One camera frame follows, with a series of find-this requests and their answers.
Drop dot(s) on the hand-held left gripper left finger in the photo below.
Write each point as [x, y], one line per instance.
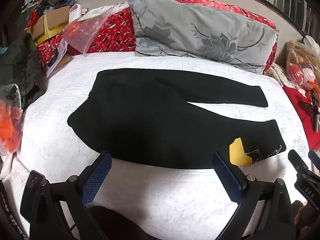
[97, 180]

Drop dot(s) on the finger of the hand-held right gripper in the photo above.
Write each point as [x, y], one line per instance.
[314, 158]
[297, 162]

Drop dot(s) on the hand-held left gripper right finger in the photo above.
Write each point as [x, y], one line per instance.
[228, 178]

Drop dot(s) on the black pants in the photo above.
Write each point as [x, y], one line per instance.
[150, 120]

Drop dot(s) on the person's right hand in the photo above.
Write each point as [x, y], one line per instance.
[300, 216]

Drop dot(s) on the yellow tag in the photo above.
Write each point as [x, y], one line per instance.
[239, 155]

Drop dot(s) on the black tool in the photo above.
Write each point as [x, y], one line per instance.
[313, 108]

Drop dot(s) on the white bed cover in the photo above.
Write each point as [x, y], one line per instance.
[162, 200]

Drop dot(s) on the plastic bag of toys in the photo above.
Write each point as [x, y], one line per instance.
[302, 62]

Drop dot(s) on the orange plastic bag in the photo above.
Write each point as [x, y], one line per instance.
[10, 127]

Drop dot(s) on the dark green cloth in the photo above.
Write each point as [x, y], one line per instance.
[20, 67]

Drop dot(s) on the grey floral pillow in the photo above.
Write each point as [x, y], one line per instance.
[200, 35]

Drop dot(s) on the red floral quilt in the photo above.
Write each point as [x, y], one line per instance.
[112, 35]

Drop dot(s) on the clear plastic bag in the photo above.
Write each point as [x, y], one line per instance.
[83, 31]

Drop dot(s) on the yellow box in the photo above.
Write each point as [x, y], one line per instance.
[45, 33]

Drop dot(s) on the window grille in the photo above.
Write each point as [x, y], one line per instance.
[287, 2]

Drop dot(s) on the brown cardboard box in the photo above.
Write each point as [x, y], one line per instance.
[53, 18]

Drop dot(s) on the white plastic bottle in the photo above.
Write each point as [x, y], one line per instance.
[75, 12]

